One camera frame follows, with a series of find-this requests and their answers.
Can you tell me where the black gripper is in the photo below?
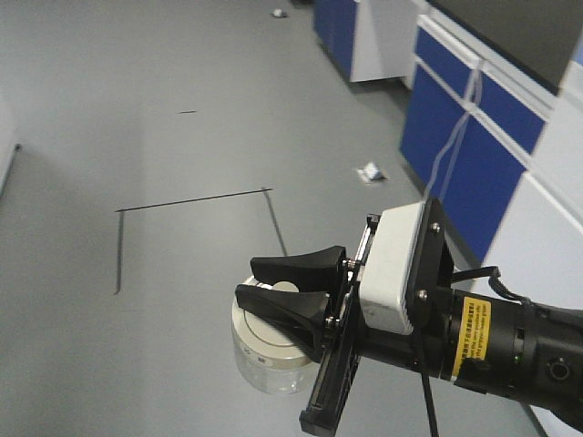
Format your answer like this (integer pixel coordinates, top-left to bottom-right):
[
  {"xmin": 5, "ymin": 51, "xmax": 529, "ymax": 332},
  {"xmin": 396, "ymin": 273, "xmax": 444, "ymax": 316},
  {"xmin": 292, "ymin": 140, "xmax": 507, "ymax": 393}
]
[{"xmin": 235, "ymin": 198, "xmax": 454, "ymax": 433}]

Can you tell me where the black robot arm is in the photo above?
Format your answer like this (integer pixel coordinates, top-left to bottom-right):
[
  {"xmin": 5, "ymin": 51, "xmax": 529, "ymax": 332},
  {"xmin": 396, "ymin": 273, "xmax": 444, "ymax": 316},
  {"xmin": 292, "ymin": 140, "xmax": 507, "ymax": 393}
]
[{"xmin": 235, "ymin": 198, "xmax": 582, "ymax": 436}]

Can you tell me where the crumpled paper on floor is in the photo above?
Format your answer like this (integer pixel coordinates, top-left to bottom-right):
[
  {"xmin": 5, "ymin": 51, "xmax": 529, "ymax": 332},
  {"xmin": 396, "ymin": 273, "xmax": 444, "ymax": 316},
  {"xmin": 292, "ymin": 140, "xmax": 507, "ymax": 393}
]
[{"xmin": 355, "ymin": 161, "xmax": 387, "ymax": 184}]

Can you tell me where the glass jar with cream lid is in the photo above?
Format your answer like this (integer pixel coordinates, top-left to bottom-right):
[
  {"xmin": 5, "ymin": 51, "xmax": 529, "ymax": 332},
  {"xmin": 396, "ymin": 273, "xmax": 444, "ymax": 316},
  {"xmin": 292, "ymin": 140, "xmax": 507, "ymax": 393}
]
[{"xmin": 231, "ymin": 300, "xmax": 319, "ymax": 395}]

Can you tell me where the blue lab cabinet far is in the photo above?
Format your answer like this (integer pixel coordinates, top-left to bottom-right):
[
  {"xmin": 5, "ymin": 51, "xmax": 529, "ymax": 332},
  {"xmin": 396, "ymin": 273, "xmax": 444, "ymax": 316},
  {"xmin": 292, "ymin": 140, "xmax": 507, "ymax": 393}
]
[{"xmin": 313, "ymin": 0, "xmax": 424, "ymax": 82}]

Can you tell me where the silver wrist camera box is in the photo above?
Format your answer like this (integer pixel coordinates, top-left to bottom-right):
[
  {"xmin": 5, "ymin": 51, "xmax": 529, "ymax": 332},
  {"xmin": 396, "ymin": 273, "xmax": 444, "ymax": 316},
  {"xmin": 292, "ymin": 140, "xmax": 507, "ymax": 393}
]
[{"xmin": 359, "ymin": 202, "xmax": 424, "ymax": 335}]

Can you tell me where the black camera cable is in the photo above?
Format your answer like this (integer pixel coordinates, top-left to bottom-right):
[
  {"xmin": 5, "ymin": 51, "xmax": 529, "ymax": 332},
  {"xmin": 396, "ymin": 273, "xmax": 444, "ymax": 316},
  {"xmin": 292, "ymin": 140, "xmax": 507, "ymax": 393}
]
[{"xmin": 412, "ymin": 331, "xmax": 442, "ymax": 437}]

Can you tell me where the blue lab cabinet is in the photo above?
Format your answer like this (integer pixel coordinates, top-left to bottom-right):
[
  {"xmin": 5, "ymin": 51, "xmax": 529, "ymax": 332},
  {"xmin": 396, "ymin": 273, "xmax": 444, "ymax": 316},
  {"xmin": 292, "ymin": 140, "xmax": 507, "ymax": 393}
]
[
  {"xmin": 401, "ymin": 1, "xmax": 582, "ymax": 309},
  {"xmin": 313, "ymin": 0, "xmax": 424, "ymax": 82}
]

